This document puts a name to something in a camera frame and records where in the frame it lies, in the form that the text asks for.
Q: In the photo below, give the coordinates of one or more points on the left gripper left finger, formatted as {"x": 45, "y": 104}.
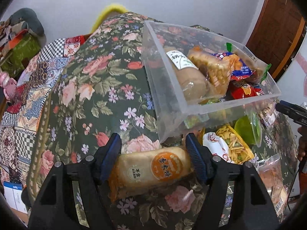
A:
{"x": 54, "y": 206}

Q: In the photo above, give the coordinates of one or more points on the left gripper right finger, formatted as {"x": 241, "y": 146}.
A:
{"x": 251, "y": 206}

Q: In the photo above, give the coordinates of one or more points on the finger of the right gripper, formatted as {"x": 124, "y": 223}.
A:
{"x": 295, "y": 112}

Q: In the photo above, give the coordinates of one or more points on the orange label rice cake pack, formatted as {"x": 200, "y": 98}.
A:
{"x": 136, "y": 173}

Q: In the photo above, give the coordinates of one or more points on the red noodle snack bag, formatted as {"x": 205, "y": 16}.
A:
{"x": 242, "y": 89}

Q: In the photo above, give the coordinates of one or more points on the person's right hand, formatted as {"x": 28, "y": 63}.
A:
{"x": 302, "y": 142}

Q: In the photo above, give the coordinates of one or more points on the clear wrapped pastry pack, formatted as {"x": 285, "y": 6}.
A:
{"x": 269, "y": 171}

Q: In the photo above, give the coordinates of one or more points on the green jelly cup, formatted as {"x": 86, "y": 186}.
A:
{"x": 249, "y": 128}

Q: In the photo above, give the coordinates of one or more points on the yellow mixed snack bag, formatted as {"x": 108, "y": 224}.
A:
{"x": 228, "y": 145}

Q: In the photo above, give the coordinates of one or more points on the green edged cracker bag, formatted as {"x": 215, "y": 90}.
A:
{"x": 258, "y": 68}

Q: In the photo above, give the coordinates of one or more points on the blue snack packet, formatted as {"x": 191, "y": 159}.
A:
{"x": 240, "y": 70}

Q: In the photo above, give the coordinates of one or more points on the brown wooden door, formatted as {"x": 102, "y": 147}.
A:
{"x": 277, "y": 35}

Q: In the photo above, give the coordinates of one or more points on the patchwork quilt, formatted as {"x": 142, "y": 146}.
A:
{"x": 20, "y": 120}

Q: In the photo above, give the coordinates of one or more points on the clear plastic storage box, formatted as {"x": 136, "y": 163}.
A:
{"x": 175, "y": 116}

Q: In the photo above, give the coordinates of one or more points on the brown bread pack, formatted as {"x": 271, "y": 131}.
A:
{"x": 193, "y": 83}

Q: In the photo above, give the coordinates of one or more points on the pink toy figure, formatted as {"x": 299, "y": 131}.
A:
{"x": 9, "y": 86}

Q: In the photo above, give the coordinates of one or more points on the floral green bedspread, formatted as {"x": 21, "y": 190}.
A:
{"x": 103, "y": 90}

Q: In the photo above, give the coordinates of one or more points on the grey plush toy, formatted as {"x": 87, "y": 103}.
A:
{"x": 29, "y": 16}

